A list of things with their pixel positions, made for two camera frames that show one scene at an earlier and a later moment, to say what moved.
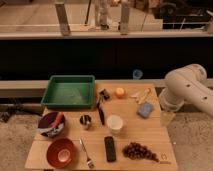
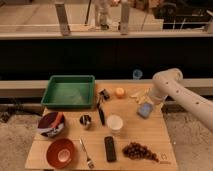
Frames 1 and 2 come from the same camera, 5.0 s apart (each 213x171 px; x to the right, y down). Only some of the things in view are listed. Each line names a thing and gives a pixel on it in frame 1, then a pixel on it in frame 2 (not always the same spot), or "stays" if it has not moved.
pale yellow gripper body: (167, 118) -> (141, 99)
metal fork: (89, 161) stays
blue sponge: (145, 109) stays
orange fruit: (120, 93) stays
